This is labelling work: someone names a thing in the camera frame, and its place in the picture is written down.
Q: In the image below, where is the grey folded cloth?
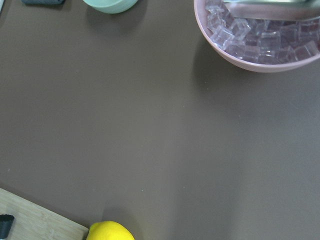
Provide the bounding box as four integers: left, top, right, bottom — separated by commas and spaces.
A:
21, 0, 65, 5

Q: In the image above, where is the steel ice scoop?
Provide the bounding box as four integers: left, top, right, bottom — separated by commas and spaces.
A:
223, 0, 320, 21

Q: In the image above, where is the yellow lemon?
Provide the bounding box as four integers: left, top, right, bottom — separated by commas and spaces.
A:
86, 221, 135, 240

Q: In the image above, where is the pink bowl with ice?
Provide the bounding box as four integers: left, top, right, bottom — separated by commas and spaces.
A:
193, 0, 320, 73

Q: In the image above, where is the wooden cutting board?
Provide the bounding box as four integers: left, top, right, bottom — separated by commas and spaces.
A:
0, 189, 89, 240

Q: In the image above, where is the steel cylinder muddler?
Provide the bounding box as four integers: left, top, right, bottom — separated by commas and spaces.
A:
0, 214, 15, 240

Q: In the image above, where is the green bowl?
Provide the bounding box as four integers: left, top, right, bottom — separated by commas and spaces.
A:
84, 0, 138, 14

